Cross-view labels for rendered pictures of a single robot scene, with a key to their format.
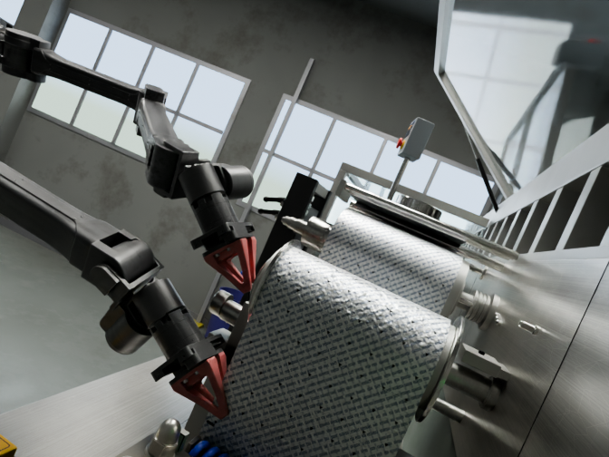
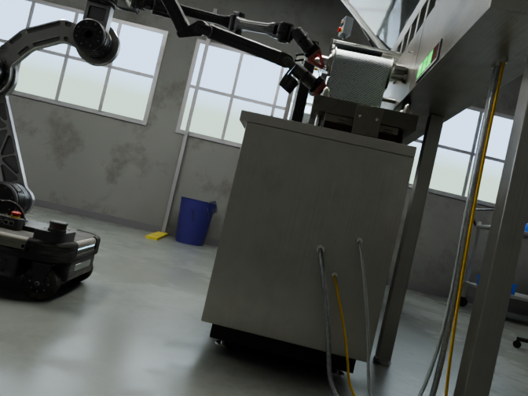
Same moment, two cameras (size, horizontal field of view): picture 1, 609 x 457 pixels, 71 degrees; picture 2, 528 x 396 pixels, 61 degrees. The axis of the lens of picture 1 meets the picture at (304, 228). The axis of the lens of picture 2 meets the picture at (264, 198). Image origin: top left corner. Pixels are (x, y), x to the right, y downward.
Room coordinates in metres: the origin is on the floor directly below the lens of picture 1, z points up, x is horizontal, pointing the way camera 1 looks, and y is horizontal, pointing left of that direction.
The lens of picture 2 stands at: (-1.26, 0.55, 0.56)
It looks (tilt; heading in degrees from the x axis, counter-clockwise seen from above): 1 degrees up; 349
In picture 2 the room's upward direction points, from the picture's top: 13 degrees clockwise
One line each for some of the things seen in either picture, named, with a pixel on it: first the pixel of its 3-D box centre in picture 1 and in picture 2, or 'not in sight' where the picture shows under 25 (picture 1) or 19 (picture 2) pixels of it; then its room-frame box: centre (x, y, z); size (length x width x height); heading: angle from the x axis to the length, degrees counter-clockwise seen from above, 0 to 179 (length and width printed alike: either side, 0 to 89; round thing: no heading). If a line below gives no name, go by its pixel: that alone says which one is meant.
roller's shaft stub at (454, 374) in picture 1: (468, 382); (397, 76); (0.55, -0.27, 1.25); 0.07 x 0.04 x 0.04; 74
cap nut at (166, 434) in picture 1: (167, 436); not in sight; (0.51, 0.05, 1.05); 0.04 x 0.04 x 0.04
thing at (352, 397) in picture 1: (299, 425); (354, 94); (0.54, -0.10, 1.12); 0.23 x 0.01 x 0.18; 75
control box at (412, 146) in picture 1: (412, 139); (344, 27); (1.15, -0.17, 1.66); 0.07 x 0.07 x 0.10; 1
